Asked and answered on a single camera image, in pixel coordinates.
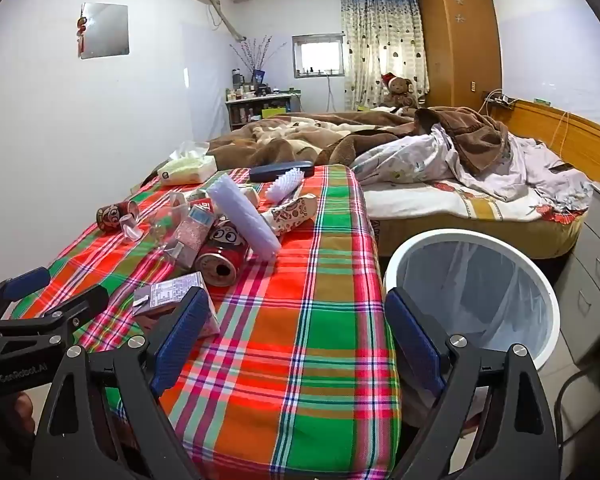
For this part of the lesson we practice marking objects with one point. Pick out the small beige carton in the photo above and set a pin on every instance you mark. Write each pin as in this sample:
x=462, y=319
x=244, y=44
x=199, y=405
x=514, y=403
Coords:
x=250, y=194

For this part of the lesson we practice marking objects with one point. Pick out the white floral quilt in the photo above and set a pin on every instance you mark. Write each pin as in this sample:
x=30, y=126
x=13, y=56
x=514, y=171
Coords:
x=410, y=160

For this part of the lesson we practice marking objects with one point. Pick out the small red cartoon can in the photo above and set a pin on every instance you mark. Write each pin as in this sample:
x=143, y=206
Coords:
x=112, y=217

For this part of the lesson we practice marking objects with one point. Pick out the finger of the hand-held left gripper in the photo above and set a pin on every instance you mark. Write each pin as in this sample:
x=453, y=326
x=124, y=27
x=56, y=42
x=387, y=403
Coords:
x=27, y=280
x=87, y=300

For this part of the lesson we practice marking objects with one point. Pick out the pink drink carton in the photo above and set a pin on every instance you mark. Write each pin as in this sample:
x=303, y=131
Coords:
x=167, y=295

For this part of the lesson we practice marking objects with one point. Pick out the shelf with bottles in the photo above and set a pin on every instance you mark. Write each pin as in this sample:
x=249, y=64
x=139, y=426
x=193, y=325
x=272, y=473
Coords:
x=260, y=110

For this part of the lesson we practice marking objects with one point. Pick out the pink speckled carton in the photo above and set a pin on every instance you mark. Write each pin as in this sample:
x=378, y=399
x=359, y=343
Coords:
x=180, y=255
x=195, y=230

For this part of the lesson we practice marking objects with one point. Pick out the vase with dry branches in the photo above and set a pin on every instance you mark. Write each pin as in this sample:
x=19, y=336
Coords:
x=258, y=77

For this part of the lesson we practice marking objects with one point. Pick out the white round waste bin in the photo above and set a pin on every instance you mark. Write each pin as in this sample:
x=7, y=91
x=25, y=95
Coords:
x=480, y=285

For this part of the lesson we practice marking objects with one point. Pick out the small window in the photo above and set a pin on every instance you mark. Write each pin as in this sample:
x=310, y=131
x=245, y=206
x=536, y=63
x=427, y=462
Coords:
x=317, y=55

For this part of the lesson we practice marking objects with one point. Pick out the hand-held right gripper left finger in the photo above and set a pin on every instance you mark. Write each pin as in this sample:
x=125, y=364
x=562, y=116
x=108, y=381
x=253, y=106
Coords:
x=180, y=335

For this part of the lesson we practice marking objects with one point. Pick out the brown plush blanket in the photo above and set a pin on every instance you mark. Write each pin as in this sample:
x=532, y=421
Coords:
x=300, y=135

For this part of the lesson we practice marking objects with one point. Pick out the wooden headboard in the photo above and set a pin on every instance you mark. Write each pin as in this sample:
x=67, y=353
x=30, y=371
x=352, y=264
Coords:
x=580, y=135

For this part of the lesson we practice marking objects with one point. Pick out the printed paper bag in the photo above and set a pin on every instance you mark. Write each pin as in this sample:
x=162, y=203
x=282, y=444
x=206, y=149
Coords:
x=292, y=212

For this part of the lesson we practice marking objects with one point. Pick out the yellow tissue pack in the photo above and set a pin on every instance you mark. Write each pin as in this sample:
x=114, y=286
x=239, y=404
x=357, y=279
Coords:
x=187, y=170

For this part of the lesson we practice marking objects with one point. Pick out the large red soda can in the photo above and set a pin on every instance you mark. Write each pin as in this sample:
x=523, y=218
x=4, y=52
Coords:
x=225, y=250

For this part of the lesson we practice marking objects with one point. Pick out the red green plaid cloth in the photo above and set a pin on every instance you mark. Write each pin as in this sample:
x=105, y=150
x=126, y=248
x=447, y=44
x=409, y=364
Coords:
x=290, y=340

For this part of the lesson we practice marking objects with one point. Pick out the heart patterned curtain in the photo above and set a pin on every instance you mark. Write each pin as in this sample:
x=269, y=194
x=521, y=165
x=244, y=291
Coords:
x=380, y=35

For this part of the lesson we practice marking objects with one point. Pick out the air conditioner pipe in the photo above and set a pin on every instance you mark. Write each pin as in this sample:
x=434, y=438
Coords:
x=225, y=15

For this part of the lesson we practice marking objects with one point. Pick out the power strip with plugs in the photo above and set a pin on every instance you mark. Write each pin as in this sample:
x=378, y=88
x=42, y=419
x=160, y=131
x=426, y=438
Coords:
x=500, y=100

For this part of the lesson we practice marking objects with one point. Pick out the silver wall panel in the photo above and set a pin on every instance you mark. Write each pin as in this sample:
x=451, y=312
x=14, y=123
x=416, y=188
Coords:
x=105, y=30

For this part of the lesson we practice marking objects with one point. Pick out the clear plastic bottle red label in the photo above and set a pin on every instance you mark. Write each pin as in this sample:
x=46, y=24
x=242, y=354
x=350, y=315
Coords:
x=167, y=222

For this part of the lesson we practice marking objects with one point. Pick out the person's left hand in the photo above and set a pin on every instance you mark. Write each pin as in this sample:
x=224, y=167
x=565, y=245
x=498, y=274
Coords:
x=22, y=407

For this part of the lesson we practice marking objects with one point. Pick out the brown teddy bear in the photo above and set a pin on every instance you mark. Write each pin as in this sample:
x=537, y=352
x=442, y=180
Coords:
x=397, y=91

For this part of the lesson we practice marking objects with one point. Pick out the white ribbed paper cup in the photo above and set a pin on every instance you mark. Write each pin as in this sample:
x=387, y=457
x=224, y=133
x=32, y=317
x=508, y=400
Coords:
x=245, y=220

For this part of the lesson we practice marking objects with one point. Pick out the white bristle brush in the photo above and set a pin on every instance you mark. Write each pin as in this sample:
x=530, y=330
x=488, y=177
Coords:
x=285, y=185

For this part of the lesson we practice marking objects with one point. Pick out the red hanging ornament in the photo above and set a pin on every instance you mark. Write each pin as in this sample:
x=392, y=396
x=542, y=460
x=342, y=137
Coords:
x=81, y=25

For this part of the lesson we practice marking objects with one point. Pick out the wooden wardrobe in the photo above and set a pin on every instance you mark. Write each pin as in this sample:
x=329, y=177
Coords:
x=460, y=50

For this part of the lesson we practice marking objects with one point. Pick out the dark blue glasses case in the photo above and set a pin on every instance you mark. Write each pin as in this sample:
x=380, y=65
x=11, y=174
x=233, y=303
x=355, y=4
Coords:
x=280, y=170

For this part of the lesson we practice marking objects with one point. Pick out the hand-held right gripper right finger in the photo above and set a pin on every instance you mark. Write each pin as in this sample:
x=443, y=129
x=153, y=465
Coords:
x=415, y=340

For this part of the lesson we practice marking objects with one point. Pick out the grey drawer cabinet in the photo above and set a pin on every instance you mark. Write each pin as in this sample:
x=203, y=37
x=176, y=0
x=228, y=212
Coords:
x=595, y=260

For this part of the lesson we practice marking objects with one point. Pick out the bed with floral sheet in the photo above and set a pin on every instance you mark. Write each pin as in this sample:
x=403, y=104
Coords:
x=430, y=200

